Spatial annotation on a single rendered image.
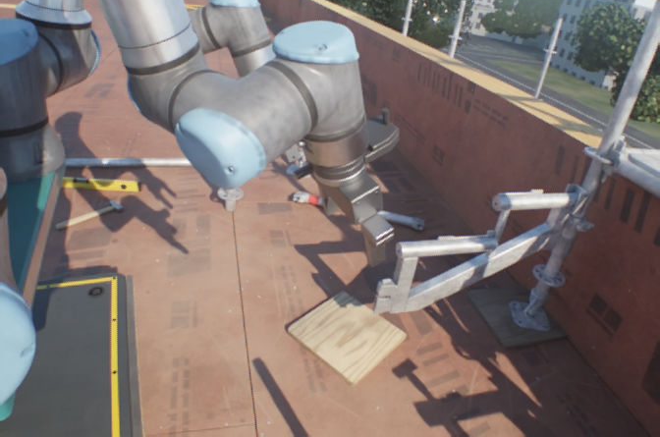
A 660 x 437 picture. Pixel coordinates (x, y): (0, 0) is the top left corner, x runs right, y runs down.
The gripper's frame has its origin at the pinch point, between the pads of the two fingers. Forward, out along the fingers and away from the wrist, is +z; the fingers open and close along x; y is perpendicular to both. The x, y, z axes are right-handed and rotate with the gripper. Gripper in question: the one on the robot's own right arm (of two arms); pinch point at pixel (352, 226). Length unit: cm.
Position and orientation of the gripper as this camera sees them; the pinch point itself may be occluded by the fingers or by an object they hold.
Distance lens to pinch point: 70.6
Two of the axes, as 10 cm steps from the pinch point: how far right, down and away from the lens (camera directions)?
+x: 5.1, 5.6, -6.6
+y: -8.4, 4.7, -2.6
